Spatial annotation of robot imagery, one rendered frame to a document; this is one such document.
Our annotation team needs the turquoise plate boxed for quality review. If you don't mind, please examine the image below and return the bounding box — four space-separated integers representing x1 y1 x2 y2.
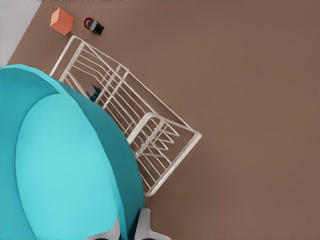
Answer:
0 64 146 240

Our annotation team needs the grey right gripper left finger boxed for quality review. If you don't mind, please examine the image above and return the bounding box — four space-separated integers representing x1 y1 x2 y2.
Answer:
87 216 122 240

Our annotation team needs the small black blue block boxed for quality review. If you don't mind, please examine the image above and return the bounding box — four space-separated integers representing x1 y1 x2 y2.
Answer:
86 84 102 103

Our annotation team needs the white wire shelf rack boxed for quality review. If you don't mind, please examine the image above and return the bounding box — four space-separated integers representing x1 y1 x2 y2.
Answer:
48 35 203 199

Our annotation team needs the orange cube box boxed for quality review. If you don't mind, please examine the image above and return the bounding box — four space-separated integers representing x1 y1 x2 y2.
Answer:
49 7 75 37

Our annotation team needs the red button switch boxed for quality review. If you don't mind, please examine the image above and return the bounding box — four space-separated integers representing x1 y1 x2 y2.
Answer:
83 16 105 36

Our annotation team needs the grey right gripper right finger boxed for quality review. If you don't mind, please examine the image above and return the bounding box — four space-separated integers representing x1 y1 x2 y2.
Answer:
133 207 173 240

